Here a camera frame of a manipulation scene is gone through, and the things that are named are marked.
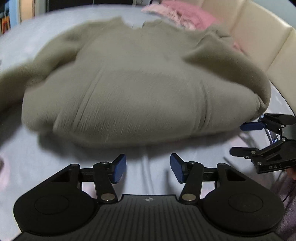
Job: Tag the cream padded headboard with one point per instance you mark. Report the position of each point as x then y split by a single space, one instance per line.
266 34

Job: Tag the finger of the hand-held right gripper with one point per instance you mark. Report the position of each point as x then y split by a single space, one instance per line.
252 126
245 151

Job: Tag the beige fleece sweater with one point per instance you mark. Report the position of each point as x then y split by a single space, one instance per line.
138 92

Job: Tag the person's right forearm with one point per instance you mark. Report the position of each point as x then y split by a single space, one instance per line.
289 208

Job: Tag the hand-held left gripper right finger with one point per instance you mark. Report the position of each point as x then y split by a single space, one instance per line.
177 168

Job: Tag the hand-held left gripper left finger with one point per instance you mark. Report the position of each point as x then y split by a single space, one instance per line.
119 169

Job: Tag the light pink patterned pillow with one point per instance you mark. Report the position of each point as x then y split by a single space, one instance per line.
159 10

